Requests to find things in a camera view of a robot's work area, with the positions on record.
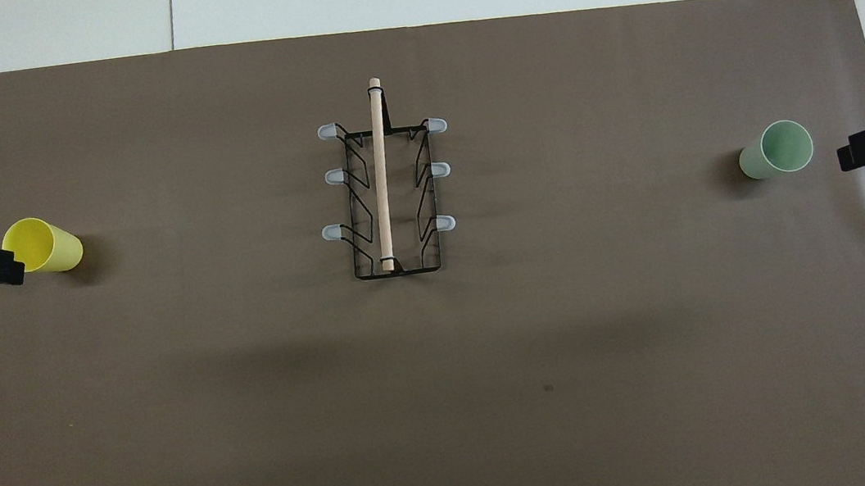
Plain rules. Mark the yellow plastic cup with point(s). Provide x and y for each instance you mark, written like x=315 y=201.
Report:
x=58 y=249

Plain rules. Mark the light green plastic cup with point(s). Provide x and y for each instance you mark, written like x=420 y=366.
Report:
x=784 y=148

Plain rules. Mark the brown table mat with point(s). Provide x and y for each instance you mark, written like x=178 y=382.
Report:
x=452 y=406

